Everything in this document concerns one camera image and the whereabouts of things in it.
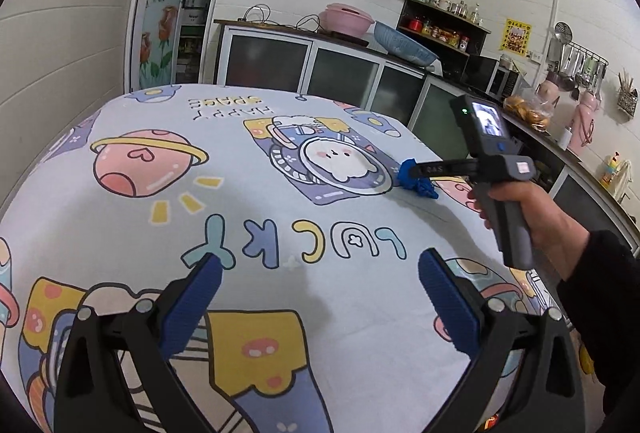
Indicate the group of spice jars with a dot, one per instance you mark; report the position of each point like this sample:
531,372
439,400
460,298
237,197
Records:
445,33

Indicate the floral glass door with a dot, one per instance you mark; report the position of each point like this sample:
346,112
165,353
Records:
160,28

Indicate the yellow dish soap bottle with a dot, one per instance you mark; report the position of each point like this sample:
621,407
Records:
609,172

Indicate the white cup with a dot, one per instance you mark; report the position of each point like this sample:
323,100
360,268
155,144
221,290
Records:
565,139

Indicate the dark spice shelf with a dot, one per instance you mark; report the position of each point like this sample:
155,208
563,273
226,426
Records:
475,40

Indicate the bag of bread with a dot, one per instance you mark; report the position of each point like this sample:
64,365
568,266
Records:
527,110

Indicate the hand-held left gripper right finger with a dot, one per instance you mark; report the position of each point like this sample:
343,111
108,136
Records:
450,308

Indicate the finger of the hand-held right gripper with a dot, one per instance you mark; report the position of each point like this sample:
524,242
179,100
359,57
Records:
445,169

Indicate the kitchen counter cabinet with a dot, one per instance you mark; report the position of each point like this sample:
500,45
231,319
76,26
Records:
345,68

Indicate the hanging utensil rack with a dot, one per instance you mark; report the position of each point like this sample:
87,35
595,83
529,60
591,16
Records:
575,63

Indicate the yellow wall poster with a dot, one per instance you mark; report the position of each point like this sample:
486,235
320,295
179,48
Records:
516,35

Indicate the pink thermos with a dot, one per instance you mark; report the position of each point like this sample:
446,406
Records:
584,123

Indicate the wall chopstick holder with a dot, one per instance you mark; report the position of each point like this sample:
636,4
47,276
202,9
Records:
628,98

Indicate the microwave oven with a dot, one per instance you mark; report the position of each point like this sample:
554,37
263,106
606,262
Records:
480,73

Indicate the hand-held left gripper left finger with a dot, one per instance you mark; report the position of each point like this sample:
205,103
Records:
192,308

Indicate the printed cartoon tablecloth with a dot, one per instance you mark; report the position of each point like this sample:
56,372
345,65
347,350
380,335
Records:
300,223

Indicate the person's right hand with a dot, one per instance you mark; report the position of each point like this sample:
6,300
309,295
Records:
550,228

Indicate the pink basin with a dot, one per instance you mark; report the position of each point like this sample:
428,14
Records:
345,19

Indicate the blue basin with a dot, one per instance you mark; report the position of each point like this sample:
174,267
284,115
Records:
402,44

